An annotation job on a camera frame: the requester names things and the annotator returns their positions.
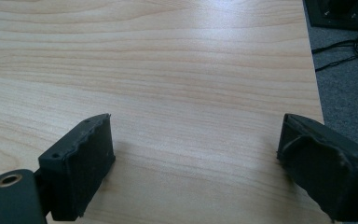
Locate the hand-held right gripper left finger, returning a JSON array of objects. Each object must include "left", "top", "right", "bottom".
[{"left": 37, "top": 113, "right": 117, "bottom": 222}]

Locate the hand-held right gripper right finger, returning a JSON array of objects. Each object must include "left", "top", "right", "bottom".
[{"left": 276, "top": 113, "right": 358, "bottom": 223}]

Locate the black stand base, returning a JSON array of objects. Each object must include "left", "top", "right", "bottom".
[{"left": 302, "top": 0, "right": 358, "bottom": 32}]

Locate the black cable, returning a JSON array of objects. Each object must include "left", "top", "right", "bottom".
[{"left": 310, "top": 32, "right": 358, "bottom": 73}]

